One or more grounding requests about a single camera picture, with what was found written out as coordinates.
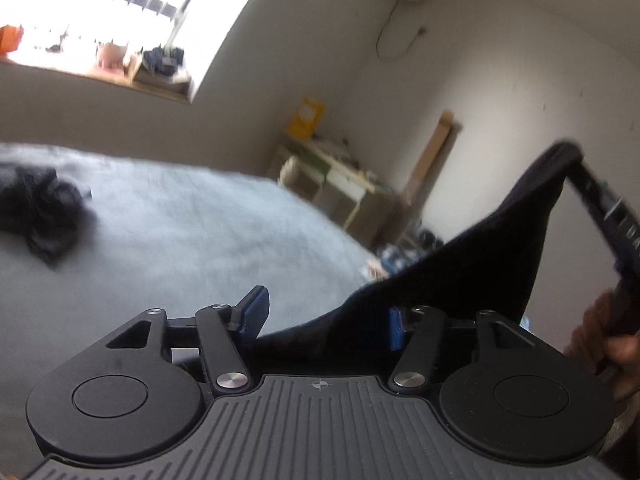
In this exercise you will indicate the window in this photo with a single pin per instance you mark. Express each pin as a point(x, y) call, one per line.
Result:
point(75, 0)

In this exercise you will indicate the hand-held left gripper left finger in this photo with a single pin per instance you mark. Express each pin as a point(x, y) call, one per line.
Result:
point(254, 310)

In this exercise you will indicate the grey fleece blanket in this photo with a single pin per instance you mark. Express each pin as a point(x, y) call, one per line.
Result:
point(190, 240)

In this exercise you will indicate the pink pot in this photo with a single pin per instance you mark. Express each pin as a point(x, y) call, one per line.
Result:
point(112, 55)

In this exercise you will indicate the orange object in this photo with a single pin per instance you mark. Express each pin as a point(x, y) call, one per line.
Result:
point(10, 40)

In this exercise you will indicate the person's right hand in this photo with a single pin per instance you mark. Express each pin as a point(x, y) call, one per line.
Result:
point(620, 360)

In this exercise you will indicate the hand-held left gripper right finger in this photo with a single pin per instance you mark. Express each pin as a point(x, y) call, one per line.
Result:
point(395, 329)

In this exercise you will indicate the long cardboard box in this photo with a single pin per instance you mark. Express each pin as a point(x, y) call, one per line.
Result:
point(430, 155)

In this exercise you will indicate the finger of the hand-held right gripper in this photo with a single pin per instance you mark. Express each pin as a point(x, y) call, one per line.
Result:
point(587, 185)

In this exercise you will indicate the pile of black clothes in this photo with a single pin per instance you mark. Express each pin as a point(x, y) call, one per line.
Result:
point(40, 210)

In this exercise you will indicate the floor clutter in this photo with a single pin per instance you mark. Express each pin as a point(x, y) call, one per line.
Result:
point(405, 255)

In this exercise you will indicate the black garment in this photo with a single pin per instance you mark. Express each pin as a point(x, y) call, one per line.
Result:
point(475, 270)

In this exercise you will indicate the cream wooden desk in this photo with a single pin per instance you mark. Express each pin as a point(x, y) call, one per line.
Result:
point(345, 185)

